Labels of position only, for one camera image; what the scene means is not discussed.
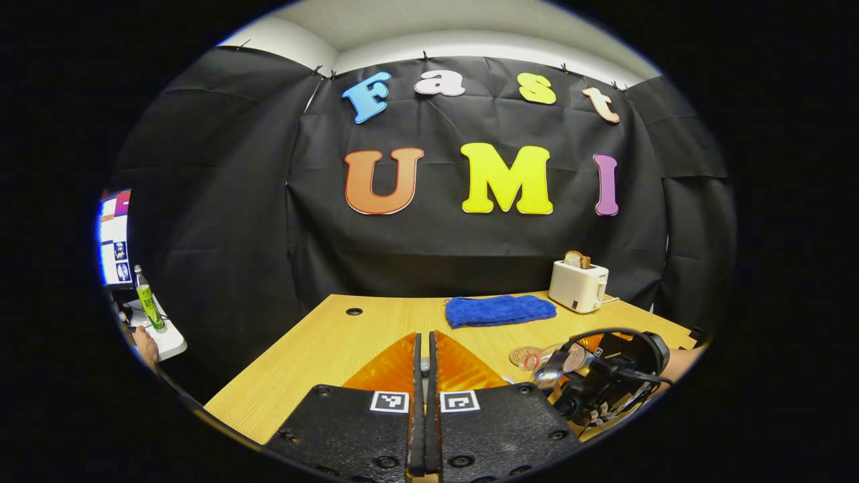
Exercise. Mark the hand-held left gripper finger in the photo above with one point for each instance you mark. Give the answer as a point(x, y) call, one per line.
point(433, 436)
point(417, 436)

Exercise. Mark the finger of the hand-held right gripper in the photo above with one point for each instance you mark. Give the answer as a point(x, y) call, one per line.
point(589, 342)

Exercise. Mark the round brown coaster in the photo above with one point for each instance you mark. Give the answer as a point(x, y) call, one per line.
point(518, 354)

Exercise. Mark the green drink bottle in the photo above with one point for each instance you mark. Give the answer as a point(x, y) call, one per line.
point(149, 305)

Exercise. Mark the white toaster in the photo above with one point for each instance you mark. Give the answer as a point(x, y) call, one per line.
point(577, 287)

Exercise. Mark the brown toasted bread slice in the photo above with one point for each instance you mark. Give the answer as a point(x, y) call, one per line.
point(585, 262)

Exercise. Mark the light bread slice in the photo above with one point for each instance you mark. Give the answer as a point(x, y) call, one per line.
point(572, 259)

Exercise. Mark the blue towel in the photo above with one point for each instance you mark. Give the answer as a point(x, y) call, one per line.
point(500, 310)

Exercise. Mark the black backdrop cloth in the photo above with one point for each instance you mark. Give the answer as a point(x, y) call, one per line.
point(470, 255)

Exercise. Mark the white side table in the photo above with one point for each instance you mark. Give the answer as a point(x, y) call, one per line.
point(171, 342)

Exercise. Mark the computer monitor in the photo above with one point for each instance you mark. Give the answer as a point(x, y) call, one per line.
point(114, 235)

